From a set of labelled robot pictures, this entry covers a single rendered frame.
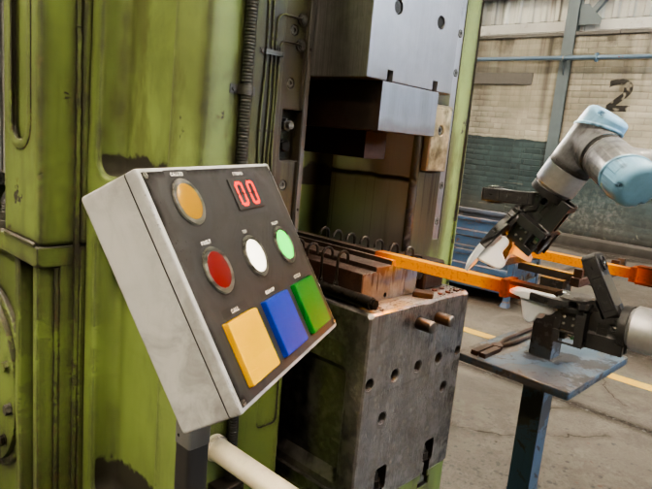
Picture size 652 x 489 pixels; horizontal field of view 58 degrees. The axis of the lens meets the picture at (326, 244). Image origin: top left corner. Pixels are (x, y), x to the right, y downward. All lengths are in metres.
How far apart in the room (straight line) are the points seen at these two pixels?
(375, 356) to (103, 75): 0.83
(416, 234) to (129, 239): 1.05
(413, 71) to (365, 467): 0.83
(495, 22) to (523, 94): 1.29
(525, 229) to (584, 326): 0.20
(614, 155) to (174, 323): 0.69
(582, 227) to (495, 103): 2.32
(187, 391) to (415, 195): 1.02
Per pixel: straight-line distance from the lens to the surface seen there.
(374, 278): 1.24
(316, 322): 0.85
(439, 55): 1.33
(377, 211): 1.62
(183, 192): 0.69
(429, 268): 1.24
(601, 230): 9.04
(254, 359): 0.67
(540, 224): 1.12
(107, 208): 0.67
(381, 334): 1.20
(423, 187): 1.58
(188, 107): 1.10
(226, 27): 1.10
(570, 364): 1.65
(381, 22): 1.18
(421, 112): 1.29
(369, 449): 1.31
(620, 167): 0.98
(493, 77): 9.77
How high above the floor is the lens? 1.25
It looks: 10 degrees down
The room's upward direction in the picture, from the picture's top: 5 degrees clockwise
